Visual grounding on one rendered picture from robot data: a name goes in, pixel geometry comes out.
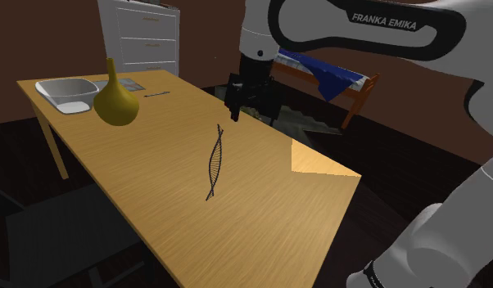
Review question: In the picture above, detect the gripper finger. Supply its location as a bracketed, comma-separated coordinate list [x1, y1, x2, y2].
[267, 98, 282, 128]
[224, 73, 245, 123]

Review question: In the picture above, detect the wooden table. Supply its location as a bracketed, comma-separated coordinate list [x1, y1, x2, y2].
[16, 70, 363, 288]

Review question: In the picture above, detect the white chest of drawers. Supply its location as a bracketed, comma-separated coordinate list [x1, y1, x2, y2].
[97, 0, 181, 77]

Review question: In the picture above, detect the black twisted helix figure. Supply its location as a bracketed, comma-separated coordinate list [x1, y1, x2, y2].
[205, 124, 224, 201]

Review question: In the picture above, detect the wooden bed with blue blanket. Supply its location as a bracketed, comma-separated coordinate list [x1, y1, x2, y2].
[270, 47, 382, 131]

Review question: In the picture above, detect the yellow long-necked vase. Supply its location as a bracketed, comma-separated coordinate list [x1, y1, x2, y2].
[93, 57, 141, 128]

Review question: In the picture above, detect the white bowl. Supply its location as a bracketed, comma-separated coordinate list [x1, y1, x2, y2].
[34, 77, 101, 115]

